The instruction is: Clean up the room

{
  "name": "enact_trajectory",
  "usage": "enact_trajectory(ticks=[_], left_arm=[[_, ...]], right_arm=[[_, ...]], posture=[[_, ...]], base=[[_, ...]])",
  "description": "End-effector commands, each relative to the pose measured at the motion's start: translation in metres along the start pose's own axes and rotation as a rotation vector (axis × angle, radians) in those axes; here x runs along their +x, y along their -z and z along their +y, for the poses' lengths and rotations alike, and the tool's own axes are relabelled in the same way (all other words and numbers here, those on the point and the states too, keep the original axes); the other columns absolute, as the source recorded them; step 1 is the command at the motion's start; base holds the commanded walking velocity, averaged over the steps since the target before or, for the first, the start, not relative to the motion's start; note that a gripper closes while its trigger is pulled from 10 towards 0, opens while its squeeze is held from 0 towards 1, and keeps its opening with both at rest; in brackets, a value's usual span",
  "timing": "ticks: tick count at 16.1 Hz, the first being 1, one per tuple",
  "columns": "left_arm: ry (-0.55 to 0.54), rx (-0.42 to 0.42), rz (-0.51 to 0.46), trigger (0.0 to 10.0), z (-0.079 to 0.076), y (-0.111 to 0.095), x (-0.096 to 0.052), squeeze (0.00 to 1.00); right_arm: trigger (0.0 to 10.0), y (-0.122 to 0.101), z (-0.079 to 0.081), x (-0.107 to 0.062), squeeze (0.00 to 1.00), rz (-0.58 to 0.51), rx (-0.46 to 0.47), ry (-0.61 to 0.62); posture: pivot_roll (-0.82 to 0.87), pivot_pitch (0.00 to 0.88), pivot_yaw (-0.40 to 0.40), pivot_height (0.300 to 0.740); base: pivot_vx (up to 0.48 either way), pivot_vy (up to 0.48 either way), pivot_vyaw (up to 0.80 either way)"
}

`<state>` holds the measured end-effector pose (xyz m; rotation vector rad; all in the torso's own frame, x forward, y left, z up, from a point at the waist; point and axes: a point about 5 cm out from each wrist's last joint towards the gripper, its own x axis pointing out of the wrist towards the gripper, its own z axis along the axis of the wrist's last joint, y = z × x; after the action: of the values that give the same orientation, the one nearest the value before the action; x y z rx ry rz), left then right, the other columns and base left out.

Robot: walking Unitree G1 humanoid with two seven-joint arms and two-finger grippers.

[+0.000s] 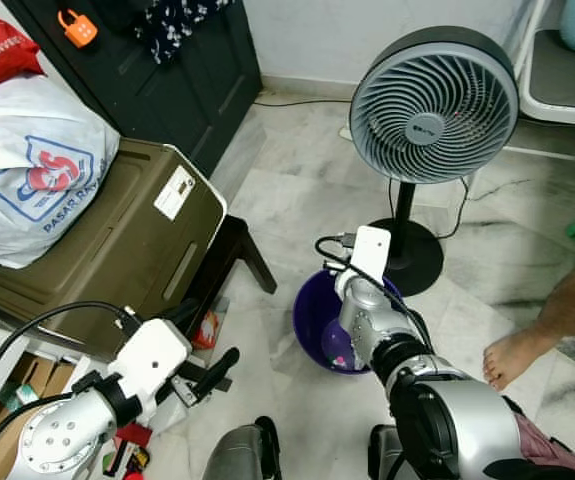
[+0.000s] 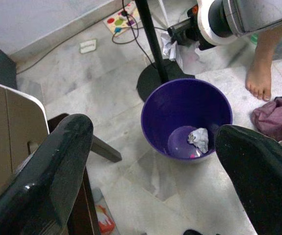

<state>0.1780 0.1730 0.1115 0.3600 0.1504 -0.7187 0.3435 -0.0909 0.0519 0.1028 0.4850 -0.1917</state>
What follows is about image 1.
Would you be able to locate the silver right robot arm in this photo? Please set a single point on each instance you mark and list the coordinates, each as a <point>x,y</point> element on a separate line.
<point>447,420</point>

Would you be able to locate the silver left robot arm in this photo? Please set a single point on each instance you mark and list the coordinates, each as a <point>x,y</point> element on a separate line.
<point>57,440</point>

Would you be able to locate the small red packet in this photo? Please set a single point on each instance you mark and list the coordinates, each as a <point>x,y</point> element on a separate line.
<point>205,330</point>

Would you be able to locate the grey robot left leg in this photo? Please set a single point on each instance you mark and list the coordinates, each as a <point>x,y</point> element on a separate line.
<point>237,455</point>

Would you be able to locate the grey robot leg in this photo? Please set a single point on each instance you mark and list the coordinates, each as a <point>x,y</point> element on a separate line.
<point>237,455</point>
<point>382,455</point>

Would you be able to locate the purple plastic basin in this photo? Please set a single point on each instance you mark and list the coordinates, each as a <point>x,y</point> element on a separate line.
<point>312,320</point>

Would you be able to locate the black low bench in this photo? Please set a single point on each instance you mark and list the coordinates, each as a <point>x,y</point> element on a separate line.
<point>232,250</point>

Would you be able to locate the olive brown storage box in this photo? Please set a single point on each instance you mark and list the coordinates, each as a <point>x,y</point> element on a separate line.
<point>137,250</point>

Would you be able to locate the brown cardboard box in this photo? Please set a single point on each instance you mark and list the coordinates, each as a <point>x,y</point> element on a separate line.
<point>27,375</point>

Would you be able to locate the grey robot right leg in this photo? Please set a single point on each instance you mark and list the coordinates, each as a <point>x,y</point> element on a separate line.
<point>382,455</point>

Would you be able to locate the person's bare leg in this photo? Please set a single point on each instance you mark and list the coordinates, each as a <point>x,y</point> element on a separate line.
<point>557,325</point>

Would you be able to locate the white printed plastic bag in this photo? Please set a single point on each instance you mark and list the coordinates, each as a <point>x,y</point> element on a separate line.
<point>27,180</point>

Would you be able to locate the black cabinet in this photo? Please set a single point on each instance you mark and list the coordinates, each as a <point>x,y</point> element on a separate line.
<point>187,90</point>

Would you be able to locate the dark floral cloth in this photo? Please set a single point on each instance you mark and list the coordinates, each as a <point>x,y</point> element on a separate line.
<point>172,25</point>

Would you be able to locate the white plastic rack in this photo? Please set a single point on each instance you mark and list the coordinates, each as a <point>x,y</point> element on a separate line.
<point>567,95</point>

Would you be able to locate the orange padlock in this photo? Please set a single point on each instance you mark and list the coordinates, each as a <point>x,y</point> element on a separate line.
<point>77,28</point>

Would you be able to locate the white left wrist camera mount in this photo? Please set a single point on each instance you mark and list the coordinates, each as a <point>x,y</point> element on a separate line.
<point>152,355</point>

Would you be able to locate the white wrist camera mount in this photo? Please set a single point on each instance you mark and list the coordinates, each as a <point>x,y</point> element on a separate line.
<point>372,250</point>
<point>152,355</point>

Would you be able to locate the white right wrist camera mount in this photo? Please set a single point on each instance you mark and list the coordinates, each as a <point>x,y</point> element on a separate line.
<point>372,250</point>

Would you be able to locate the grey pedestal fan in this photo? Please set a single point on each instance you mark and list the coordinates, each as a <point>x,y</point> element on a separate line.
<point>434,105</point>

